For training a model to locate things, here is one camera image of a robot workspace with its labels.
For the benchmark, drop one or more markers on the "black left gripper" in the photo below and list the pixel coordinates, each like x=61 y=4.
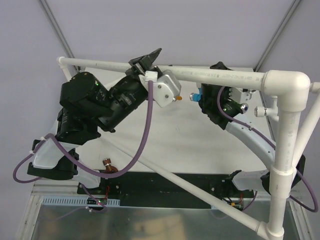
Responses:
x=139 y=65

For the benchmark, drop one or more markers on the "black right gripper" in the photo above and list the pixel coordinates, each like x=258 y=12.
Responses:
x=207 y=97

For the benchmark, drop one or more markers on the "white PVC pipe frame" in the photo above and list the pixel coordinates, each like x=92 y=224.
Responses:
x=291 y=89

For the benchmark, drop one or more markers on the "brown water faucet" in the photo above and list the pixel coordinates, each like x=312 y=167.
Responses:
x=109 y=168

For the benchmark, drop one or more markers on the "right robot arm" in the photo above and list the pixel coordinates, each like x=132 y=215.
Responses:
x=262 y=147

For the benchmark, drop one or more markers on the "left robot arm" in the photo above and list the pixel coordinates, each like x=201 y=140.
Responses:
x=88 y=108

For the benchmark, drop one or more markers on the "blue water faucet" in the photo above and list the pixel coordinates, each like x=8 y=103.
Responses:
x=195 y=97

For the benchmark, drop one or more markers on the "green water faucet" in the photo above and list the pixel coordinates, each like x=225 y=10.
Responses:
x=242 y=107

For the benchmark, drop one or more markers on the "white water faucet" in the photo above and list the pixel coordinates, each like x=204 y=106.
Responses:
x=261 y=111

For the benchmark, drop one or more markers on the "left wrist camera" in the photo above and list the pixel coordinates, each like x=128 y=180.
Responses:
x=165 y=87

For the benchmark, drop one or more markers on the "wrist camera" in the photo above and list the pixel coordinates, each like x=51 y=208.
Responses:
x=241 y=95
x=165 y=87

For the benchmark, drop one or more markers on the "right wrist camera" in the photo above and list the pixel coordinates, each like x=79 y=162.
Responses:
x=241 y=95

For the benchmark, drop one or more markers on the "left aluminium frame post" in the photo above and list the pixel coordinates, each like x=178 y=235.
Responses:
x=56 y=28

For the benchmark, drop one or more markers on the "aluminium frame post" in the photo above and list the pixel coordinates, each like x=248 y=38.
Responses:
x=56 y=28
x=292 y=9

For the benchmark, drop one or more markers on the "right aluminium frame post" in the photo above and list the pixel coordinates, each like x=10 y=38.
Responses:
x=292 y=9

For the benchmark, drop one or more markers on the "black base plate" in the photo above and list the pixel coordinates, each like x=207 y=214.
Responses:
x=149 y=189

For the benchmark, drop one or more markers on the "left white cable duct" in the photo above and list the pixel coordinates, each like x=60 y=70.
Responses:
x=81 y=201

